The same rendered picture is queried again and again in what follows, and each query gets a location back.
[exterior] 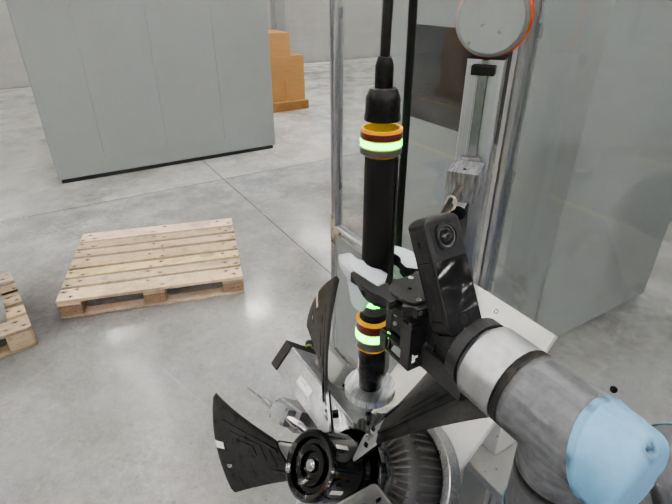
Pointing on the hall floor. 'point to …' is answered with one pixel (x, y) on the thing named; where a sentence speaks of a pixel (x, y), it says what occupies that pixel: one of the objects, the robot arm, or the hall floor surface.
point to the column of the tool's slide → (480, 139)
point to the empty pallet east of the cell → (151, 266)
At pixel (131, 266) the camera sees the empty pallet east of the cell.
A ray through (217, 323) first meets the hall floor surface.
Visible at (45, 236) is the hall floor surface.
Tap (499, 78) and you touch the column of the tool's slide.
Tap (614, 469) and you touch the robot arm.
